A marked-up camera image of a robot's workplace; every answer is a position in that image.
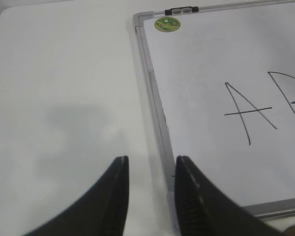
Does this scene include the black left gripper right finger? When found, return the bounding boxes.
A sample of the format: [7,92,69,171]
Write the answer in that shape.
[174,156,282,236]

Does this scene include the white board with aluminium frame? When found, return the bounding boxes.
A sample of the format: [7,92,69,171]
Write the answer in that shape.
[133,0,295,231]

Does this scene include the round green yellow magnet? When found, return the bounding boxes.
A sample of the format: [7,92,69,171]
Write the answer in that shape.
[154,17,181,32]

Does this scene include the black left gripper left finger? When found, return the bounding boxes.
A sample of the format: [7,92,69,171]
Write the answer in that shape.
[28,156,129,236]

